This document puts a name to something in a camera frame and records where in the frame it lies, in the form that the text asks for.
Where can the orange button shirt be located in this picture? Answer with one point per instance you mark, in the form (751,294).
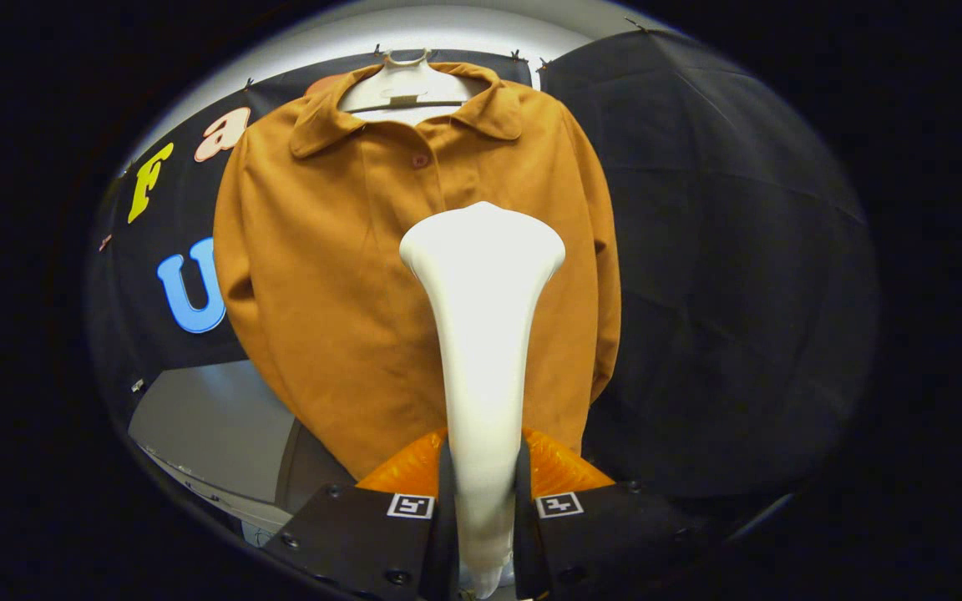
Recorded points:
(322,275)

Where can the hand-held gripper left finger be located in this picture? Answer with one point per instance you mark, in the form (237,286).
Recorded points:
(356,542)

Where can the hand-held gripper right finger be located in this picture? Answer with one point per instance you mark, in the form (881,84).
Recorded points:
(606,534)

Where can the white clothes hanger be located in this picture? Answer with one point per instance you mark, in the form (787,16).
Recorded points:
(402,88)

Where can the black backdrop cloth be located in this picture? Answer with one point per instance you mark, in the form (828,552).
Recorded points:
(740,275)

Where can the white garment steamer head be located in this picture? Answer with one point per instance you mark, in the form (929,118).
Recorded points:
(481,334)

